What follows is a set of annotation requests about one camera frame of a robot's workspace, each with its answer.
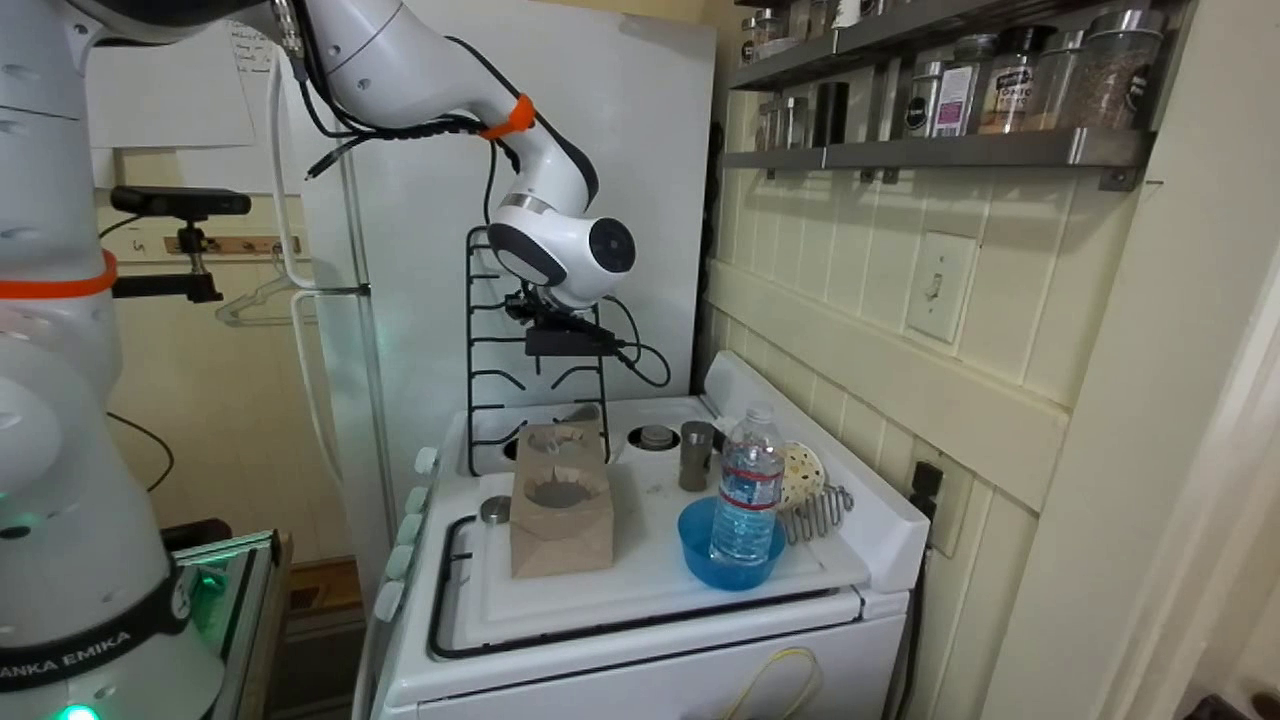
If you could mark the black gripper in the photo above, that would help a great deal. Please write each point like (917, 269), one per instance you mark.
(544, 308)

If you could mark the black stove grate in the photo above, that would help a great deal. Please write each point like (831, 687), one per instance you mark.
(475, 402)
(436, 600)

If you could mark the round stove burner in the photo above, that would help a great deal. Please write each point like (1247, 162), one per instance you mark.
(654, 437)

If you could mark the white refrigerator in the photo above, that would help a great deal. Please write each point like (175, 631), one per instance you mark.
(654, 162)

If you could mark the small grey metal cap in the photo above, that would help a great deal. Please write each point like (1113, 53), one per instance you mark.
(496, 511)

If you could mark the brown cardboard cup holder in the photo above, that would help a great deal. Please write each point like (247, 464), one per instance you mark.
(562, 543)

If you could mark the grey metal cup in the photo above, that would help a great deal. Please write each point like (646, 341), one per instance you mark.
(697, 460)

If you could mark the clear plastic water bottle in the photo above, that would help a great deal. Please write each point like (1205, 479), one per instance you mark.
(751, 486)

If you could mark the small metal spice tin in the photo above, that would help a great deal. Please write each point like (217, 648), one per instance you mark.
(800, 123)
(776, 123)

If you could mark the blue plastic bowl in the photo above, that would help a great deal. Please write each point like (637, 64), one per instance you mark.
(728, 565)

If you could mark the white gas stove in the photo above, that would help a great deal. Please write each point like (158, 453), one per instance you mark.
(640, 664)

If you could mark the grey robot control box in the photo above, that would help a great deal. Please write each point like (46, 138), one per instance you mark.
(243, 624)

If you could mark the dark spice jar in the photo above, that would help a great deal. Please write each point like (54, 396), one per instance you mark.
(913, 104)

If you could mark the grey metal spice rack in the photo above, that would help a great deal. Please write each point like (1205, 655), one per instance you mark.
(962, 151)

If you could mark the white label spice jar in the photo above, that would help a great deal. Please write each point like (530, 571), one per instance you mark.
(954, 100)

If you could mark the large glass spice jar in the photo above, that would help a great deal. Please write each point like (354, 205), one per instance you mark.
(1113, 73)

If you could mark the black camera stand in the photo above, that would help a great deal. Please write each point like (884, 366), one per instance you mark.
(195, 262)

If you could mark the black stereo camera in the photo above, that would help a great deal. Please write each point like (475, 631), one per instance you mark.
(182, 203)

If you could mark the white light switch plate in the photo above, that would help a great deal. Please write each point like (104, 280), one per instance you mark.
(942, 286)

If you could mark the black wall plug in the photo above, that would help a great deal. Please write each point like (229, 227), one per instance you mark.
(926, 486)

